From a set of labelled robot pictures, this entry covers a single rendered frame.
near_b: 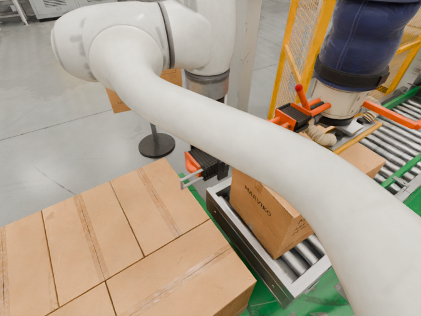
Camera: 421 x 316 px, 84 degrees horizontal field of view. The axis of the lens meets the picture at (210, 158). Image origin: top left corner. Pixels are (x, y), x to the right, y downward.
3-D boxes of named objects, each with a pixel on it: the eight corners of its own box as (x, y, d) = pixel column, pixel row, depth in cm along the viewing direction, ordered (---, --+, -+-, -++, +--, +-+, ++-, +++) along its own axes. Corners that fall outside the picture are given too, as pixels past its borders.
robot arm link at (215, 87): (213, 53, 51) (213, 79, 55) (175, 63, 47) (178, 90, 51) (239, 69, 45) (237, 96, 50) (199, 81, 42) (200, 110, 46)
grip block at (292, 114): (287, 114, 86) (291, 100, 82) (309, 128, 80) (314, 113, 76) (270, 122, 83) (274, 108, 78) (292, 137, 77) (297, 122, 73)
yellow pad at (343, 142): (358, 115, 103) (363, 105, 99) (381, 126, 97) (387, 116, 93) (307, 145, 89) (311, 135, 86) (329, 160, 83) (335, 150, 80)
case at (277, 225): (301, 165, 163) (319, 117, 135) (351, 207, 139) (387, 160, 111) (228, 202, 141) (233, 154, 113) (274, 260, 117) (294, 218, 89)
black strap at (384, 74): (337, 54, 94) (342, 43, 91) (398, 76, 80) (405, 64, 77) (300, 68, 85) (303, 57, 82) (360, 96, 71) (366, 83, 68)
